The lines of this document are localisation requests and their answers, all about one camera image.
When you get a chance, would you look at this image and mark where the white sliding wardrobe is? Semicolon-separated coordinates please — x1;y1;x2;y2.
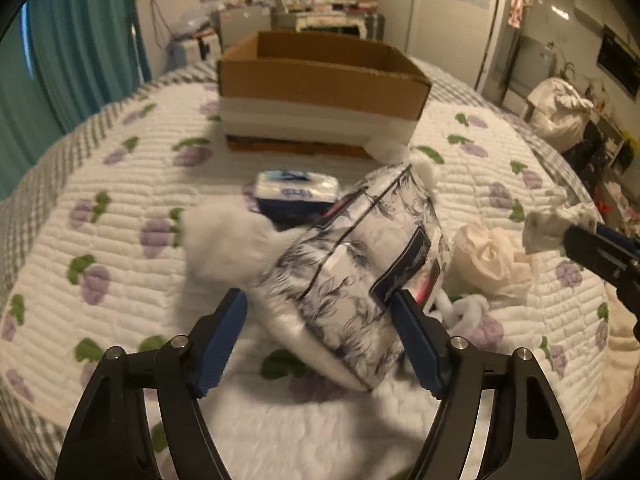
378;0;506;89

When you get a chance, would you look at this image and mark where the teal curtain left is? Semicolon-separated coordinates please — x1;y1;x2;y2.
1;0;151;197

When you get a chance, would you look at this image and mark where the grey checked bed sheet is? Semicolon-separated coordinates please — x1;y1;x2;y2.
0;56;601;480

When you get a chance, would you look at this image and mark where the small white cloth roll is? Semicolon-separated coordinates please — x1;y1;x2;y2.
522;186;599;255

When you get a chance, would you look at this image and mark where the white stuffed bag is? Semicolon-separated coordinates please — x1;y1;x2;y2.
526;77;593;153

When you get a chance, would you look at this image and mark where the black white patterned tissue pack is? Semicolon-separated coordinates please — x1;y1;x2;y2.
248;162;451;391

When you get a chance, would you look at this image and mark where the grey mini fridge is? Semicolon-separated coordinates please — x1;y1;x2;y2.
218;6;272;52

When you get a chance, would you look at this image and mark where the grey white cloth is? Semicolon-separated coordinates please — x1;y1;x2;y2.
180;196;291;288

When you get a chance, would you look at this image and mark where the brown cardboard box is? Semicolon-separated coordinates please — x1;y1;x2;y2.
217;29;433;158

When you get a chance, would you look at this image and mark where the white dressing table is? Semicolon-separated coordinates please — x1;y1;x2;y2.
272;1;368;39

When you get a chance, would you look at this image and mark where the cream rolled cloth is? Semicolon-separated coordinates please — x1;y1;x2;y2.
452;221;533;299

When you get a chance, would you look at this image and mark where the blue tissue pack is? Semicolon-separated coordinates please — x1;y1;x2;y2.
254;170;341;224

